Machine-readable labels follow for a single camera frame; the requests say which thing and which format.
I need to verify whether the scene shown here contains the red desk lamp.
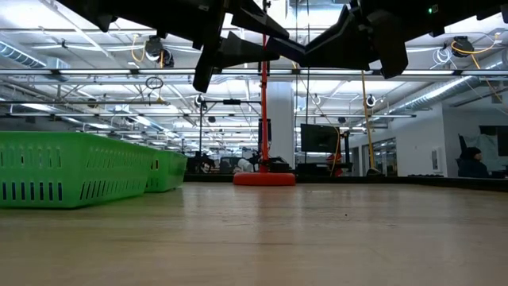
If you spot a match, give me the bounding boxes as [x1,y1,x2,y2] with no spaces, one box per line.
[233,0,297,187]

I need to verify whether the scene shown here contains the green slotted plastic basket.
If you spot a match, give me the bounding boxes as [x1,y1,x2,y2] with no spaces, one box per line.
[0,130,158,210]
[144,149,188,194]

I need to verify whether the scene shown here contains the white square column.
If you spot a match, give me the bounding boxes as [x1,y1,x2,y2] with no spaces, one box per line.
[266,82,297,170]

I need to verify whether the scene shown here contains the black monitor screen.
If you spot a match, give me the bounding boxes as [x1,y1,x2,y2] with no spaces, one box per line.
[300,124,341,154]

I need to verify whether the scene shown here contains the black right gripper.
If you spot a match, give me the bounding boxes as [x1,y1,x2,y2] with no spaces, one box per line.
[265,5,410,80]

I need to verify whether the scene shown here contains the black metal stand frame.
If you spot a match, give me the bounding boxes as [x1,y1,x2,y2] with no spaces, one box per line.
[197,95,263,158]

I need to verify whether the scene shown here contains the yellow hanging cable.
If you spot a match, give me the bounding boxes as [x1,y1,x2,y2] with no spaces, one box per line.
[360,70,377,174]

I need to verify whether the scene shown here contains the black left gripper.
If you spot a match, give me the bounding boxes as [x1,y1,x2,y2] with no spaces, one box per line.
[192,0,291,94]

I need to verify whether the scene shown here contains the black ceiling cable reel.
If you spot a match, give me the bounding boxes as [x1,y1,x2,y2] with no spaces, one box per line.
[451,35,475,57]
[144,35,175,69]

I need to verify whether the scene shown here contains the person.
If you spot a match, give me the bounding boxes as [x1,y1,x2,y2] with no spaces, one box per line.
[457,146,491,179]

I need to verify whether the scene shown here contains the black thin hanging cable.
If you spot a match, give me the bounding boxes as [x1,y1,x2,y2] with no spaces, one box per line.
[305,67,312,164]

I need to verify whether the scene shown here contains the black table frame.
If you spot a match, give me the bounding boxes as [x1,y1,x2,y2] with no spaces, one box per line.
[184,173,508,192]

